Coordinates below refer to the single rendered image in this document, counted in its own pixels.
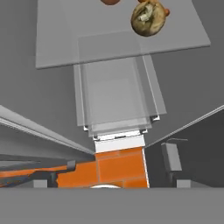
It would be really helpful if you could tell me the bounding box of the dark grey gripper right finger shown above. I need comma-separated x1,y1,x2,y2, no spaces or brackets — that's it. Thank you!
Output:
161,138,193,189

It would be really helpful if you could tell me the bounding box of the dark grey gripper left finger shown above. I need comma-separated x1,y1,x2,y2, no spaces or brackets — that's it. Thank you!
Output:
29,159,78,189

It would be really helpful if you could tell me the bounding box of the clear plastic tupperware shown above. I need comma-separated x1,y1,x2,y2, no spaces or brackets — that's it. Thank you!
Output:
73,30,168,142

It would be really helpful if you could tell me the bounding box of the white round object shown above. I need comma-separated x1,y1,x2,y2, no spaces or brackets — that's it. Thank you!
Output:
89,184,123,189

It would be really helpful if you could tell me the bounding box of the flat grey tray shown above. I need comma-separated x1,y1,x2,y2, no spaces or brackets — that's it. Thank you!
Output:
35,0,212,70

